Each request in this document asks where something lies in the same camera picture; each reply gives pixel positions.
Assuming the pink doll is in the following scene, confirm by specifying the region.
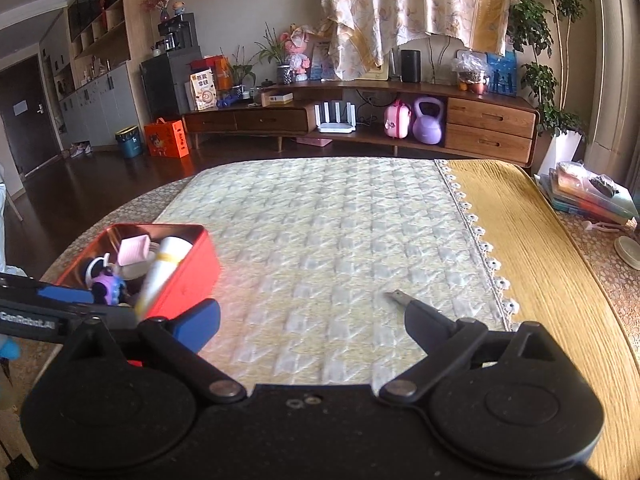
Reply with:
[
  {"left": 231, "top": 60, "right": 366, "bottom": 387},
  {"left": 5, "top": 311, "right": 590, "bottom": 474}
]
[{"left": 285, "top": 25, "right": 313, "bottom": 82}]

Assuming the vase with pink flowers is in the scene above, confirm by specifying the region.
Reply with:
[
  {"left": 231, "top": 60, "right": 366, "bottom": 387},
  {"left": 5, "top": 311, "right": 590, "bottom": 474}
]
[{"left": 141, "top": 0, "right": 173, "bottom": 23}]

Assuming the white round lid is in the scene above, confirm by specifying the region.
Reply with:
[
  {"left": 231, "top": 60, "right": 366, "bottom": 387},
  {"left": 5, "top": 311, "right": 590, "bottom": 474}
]
[{"left": 614, "top": 235, "right": 640, "bottom": 263}]

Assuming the stack of books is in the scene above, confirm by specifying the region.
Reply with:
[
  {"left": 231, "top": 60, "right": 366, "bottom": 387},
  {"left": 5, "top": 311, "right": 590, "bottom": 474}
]
[{"left": 535, "top": 160, "right": 640, "bottom": 226}]

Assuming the purple cartoon toy figure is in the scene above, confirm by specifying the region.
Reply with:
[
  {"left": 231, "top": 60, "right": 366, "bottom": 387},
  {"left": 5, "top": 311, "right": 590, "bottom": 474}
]
[{"left": 90, "top": 267, "right": 127, "bottom": 306}]

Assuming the white router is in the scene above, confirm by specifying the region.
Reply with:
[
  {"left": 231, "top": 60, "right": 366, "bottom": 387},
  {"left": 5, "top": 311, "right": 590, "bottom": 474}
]
[{"left": 315, "top": 101, "right": 357, "bottom": 134}]

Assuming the small leafy potted plant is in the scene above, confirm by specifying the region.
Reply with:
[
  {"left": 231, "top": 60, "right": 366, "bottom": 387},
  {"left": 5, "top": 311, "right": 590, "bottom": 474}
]
[{"left": 230, "top": 47, "right": 258, "bottom": 93}]

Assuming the potted orchid plant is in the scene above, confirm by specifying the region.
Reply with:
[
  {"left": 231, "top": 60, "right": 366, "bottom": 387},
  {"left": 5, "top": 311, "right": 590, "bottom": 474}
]
[{"left": 255, "top": 22, "right": 293, "bottom": 85}]

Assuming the black coffee machine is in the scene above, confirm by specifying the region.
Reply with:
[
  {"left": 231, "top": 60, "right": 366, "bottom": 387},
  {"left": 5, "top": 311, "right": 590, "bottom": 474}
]
[{"left": 157, "top": 14, "right": 195, "bottom": 52}]

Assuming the dark wooden door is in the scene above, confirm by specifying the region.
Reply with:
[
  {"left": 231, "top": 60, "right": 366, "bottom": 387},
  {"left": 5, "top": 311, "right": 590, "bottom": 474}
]
[{"left": 0, "top": 55, "right": 48, "bottom": 176}]

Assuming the purple kettlebell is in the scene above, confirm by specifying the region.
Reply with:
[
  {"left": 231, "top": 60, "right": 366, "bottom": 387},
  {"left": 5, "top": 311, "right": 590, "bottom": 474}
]
[{"left": 412, "top": 97, "right": 446, "bottom": 145}]

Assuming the white planter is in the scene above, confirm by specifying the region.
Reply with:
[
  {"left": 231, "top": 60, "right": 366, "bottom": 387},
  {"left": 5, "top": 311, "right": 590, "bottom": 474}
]
[{"left": 542, "top": 130, "right": 586, "bottom": 176}]

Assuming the floral hanging cloth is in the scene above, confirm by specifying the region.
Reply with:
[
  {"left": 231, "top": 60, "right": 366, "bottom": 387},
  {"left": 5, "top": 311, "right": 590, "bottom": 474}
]
[{"left": 320, "top": 0, "right": 523, "bottom": 79}]

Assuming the black cylinder speaker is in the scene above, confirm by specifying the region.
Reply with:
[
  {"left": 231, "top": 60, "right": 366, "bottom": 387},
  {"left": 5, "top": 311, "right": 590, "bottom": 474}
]
[{"left": 400, "top": 50, "right": 422, "bottom": 83}]

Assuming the orange paper bag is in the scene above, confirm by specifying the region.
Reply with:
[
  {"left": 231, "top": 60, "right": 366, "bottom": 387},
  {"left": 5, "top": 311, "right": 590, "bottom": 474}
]
[{"left": 190, "top": 55, "right": 233, "bottom": 91}]

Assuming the pink toy backpack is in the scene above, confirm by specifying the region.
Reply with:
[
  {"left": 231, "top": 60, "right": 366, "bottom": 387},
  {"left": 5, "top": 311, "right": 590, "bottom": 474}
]
[{"left": 384, "top": 100, "right": 413, "bottom": 138}]

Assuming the orange gift box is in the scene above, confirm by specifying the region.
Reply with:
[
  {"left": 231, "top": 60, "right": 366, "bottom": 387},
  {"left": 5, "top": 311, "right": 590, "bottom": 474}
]
[{"left": 144, "top": 118, "right": 192, "bottom": 158}]

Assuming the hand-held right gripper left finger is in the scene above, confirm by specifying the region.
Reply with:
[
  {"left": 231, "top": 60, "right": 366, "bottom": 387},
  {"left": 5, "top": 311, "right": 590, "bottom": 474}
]
[{"left": 70, "top": 298, "right": 247, "bottom": 403}]

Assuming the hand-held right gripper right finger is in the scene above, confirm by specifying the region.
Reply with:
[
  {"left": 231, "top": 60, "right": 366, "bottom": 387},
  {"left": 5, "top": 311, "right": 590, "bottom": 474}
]
[{"left": 380, "top": 298, "right": 571, "bottom": 403}]

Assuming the pink ribbed box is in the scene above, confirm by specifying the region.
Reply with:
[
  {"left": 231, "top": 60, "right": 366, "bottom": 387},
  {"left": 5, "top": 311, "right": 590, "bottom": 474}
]
[{"left": 117, "top": 235, "right": 153, "bottom": 266}]

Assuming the white standing air conditioner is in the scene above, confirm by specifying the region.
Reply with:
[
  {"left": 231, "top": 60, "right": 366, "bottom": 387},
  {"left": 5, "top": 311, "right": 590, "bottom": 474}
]
[{"left": 590, "top": 0, "right": 640, "bottom": 196}]

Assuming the white bottle with yellow cap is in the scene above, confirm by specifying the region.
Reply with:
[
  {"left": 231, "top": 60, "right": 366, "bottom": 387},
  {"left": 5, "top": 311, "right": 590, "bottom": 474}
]
[{"left": 136, "top": 236, "right": 194, "bottom": 320}]

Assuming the wooden wall shelf unit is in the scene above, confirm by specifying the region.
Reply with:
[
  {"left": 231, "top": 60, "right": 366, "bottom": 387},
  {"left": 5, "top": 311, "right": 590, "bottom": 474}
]
[{"left": 40, "top": 0, "right": 151, "bottom": 148}]

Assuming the picture frame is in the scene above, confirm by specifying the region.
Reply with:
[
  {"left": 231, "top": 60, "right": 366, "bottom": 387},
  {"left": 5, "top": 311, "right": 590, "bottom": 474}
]
[{"left": 310, "top": 40, "right": 333, "bottom": 81}]

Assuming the red tin box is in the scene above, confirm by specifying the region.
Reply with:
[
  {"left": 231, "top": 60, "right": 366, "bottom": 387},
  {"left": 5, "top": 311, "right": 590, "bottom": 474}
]
[{"left": 54, "top": 223, "right": 222, "bottom": 368}]

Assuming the plastic bag of fruit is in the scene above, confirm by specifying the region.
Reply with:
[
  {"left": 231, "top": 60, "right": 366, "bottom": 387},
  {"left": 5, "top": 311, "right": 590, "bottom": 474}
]
[{"left": 452, "top": 51, "right": 491, "bottom": 96}]

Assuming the teal waste bin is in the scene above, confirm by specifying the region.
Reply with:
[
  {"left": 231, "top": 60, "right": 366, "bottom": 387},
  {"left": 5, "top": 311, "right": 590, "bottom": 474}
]
[{"left": 115, "top": 126, "right": 143, "bottom": 159}]

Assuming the dark small object in bag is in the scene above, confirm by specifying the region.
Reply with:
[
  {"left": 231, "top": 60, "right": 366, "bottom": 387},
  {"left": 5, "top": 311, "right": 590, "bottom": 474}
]
[{"left": 590, "top": 174, "right": 621, "bottom": 198}]

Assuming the black mini fridge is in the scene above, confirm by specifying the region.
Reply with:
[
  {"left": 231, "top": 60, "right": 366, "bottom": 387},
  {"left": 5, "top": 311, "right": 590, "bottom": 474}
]
[{"left": 140, "top": 46, "right": 203, "bottom": 121}]

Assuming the tall potted tree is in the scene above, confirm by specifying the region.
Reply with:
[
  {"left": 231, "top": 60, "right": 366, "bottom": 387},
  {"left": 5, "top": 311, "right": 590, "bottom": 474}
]
[{"left": 507, "top": 0, "right": 591, "bottom": 136}]

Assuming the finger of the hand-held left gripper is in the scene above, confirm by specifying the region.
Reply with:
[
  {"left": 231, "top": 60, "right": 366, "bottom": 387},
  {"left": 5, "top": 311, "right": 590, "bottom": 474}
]
[
  {"left": 0, "top": 274, "right": 98, "bottom": 307},
  {"left": 70, "top": 305, "right": 142, "bottom": 329}
]

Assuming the wooden TV cabinet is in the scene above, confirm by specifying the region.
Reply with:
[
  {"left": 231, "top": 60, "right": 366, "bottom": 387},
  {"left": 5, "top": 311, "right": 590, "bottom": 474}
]
[{"left": 182, "top": 80, "right": 541, "bottom": 168}]

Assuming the blue photo card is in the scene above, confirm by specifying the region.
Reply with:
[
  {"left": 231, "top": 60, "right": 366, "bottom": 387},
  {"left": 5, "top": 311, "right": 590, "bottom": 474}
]
[{"left": 487, "top": 52, "right": 518, "bottom": 97}]

